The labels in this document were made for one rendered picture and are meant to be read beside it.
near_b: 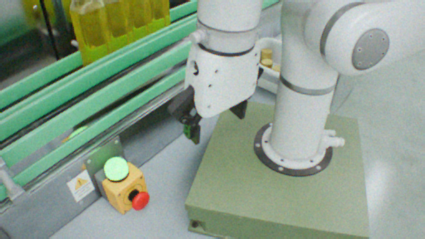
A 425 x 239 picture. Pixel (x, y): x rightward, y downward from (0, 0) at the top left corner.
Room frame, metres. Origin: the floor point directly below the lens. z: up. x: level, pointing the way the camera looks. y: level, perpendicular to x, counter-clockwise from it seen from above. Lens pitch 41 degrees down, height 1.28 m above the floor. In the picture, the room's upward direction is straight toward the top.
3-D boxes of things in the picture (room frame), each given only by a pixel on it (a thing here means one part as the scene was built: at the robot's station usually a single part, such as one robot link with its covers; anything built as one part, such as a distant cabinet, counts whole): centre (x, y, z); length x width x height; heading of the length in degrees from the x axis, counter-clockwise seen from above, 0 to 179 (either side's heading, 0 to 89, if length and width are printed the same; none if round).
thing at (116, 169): (0.37, 0.18, 0.84); 0.05 x 0.05 x 0.03
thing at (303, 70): (0.42, -0.16, 1.08); 0.13 x 0.10 x 0.16; 18
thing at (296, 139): (0.43, -0.17, 0.92); 0.16 x 0.13 x 0.15; 86
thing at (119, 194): (0.37, 0.18, 0.79); 0.07 x 0.07 x 0.07; 50
